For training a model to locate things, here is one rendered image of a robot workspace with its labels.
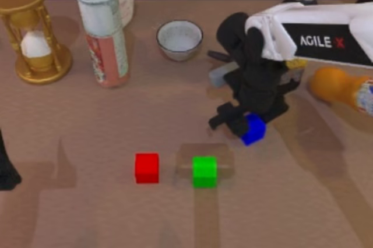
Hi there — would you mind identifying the blue cube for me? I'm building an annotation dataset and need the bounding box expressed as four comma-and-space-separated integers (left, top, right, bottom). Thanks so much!
240, 112, 268, 146

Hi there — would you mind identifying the grey block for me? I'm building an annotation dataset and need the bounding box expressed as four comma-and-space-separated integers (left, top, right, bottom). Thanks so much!
207, 50, 243, 88

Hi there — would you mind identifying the green cube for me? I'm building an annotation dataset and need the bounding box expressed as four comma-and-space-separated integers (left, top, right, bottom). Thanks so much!
191, 156, 219, 189

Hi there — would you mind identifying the red cube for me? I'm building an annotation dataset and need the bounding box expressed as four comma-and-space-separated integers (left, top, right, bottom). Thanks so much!
134, 152, 160, 185

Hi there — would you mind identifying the orange plastic bottle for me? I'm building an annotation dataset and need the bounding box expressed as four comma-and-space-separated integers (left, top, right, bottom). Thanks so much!
308, 66, 373, 115

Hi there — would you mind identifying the white ceramic bowl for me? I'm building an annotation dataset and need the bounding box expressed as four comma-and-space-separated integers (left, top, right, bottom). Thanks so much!
156, 20, 204, 63

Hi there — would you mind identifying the tall chips can white lid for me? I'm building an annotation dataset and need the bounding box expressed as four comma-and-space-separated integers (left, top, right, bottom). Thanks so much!
73, 0, 131, 90

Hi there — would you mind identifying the golden hourglass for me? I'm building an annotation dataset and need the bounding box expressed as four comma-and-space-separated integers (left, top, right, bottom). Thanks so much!
0, 0, 73, 86

